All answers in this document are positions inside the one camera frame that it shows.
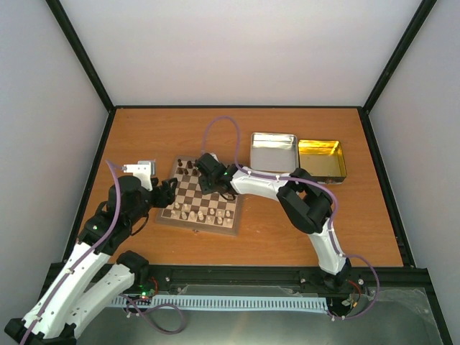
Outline gold tin lid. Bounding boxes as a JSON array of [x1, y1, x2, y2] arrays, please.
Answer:
[[298, 139, 347, 185]]

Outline light blue cable duct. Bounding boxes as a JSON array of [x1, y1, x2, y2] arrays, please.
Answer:
[[128, 295, 328, 314]]

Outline silver open tin box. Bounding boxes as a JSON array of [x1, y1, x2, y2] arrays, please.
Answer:
[[250, 132, 299, 173]]

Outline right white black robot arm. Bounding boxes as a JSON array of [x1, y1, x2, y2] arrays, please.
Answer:
[[195, 153, 351, 292]]

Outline black frame rail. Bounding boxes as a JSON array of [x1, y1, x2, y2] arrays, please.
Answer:
[[46, 262, 432, 299]]

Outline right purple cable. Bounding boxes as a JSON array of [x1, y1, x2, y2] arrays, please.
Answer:
[[201, 115, 380, 322]]

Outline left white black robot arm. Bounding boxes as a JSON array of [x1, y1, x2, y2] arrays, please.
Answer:
[[4, 175, 178, 344]]

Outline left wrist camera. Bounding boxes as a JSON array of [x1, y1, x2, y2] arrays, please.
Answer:
[[122, 160, 156, 191]]

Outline wooden chess board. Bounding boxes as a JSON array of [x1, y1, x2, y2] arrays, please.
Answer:
[[156, 155, 243, 236]]

